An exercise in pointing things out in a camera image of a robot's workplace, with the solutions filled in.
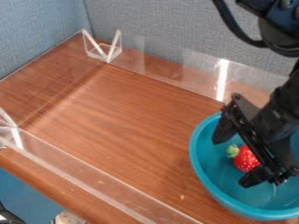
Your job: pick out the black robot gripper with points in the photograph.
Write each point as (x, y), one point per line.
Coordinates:
(265, 128)

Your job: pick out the red toy strawberry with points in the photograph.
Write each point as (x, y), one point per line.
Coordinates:
(244, 159)

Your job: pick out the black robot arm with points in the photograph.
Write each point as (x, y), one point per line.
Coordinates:
(277, 26)

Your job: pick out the blue plastic bowl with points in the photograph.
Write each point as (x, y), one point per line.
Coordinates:
(264, 202)

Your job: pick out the clear acrylic back barrier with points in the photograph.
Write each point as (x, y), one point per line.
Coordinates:
(195, 71)

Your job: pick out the clear acrylic barrier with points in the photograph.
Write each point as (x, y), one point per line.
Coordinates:
(103, 187)
(195, 71)

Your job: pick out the clear acrylic front barrier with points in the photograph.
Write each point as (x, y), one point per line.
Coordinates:
(103, 187)

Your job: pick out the clear acrylic corner bracket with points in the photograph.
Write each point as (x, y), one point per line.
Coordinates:
(100, 51)

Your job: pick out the clear acrylic left bracket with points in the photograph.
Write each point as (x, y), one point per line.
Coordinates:
(9, 131)

